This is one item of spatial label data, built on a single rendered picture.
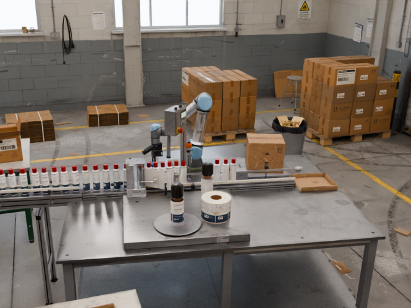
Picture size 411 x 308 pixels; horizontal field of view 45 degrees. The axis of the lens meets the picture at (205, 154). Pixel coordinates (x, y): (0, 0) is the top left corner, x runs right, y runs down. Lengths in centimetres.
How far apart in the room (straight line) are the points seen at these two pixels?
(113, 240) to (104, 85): 605
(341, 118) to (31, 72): 511
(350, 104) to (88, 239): 500
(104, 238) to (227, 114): 435
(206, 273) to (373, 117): 450
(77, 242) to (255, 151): 165
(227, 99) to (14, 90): 374
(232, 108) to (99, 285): 410
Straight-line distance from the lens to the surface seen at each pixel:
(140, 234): 321
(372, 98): 763
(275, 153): 412
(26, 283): 446
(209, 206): 326
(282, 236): 332
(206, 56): 941
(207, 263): 410
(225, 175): 383
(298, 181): 412
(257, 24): 969
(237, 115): 737
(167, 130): 369
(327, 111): 732
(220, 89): 716
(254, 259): 419
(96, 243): 324
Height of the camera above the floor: 251
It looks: 21 degrees down
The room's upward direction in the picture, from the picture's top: 1 degrees clockwise
